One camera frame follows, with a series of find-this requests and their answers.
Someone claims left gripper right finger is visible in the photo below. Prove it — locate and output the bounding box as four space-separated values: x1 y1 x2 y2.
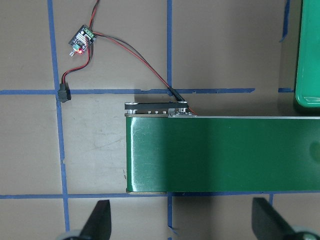
251 197 296 240

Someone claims green plastic tray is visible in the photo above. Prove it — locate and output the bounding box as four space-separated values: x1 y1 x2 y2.
295 0 320 108

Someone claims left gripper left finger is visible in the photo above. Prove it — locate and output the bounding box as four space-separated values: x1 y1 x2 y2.
78 200 112 240

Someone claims small motor controller board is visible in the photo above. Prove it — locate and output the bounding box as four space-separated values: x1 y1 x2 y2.
68 24 97 57

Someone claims green conveyor belt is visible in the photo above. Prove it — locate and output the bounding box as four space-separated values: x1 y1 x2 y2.
124 102 320 193

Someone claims red black power wire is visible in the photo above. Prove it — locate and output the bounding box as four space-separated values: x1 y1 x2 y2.
57 0 198 116

